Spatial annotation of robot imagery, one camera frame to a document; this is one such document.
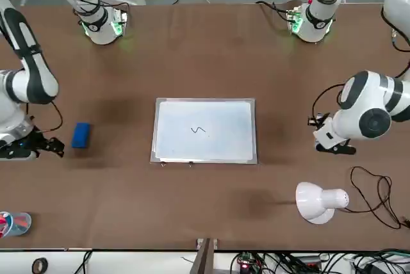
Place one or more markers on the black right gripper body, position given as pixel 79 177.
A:
pixel 16 146

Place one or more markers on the blue plastic eraser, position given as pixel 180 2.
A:
pixel 80 136

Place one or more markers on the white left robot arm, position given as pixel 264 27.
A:
pixel 362 94

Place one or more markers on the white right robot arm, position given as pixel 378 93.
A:
pixel 38 72

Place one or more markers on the red capped marker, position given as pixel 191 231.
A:
pixel 2 222

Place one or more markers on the metal framed whiteboard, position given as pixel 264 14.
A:
pixel 224 133

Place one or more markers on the white desk lamp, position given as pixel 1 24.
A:
pixel 320 200

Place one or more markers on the orange highlighter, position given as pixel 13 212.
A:
pixel 20 221

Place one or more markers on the clear plastic pen cup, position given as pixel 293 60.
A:
pixel 19 232

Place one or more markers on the black tape roll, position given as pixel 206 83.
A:
pixel 33 266

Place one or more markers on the long black power supply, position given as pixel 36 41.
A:
pixel 309 260

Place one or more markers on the circuit board red light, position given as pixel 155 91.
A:
pixel 245 266

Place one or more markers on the aluminium frame post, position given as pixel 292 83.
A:
pixel 202 261

